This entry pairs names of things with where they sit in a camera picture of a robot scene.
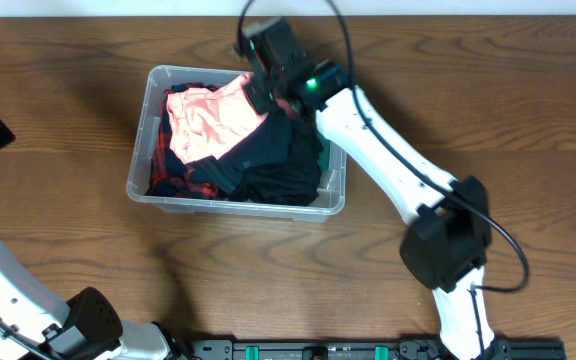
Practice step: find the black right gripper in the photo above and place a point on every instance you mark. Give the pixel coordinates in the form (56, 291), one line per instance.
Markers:
(254, 84)

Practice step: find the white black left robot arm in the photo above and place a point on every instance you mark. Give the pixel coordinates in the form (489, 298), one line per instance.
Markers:
(36, 323)

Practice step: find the navy garment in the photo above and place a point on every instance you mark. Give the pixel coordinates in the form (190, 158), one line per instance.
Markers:
(253, 150)

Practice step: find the pink garment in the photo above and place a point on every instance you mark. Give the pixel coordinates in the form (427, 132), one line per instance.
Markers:
(208, 122)

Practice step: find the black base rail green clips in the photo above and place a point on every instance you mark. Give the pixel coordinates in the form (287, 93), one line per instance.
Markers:
(408, 349)

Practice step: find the clear plastic storage bin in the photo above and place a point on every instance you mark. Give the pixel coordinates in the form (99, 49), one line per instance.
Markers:
(331, 191)

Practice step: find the red navy plaid shirt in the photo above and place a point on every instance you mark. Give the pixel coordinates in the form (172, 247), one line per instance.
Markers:
(170, 177)

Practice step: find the black garment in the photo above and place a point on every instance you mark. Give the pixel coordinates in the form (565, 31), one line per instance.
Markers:
(289, 173)

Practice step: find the dark green garment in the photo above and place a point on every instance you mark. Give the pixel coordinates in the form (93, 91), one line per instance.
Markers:
(324, 154)

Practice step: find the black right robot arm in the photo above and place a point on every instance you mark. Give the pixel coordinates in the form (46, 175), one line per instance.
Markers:
(448, 232)

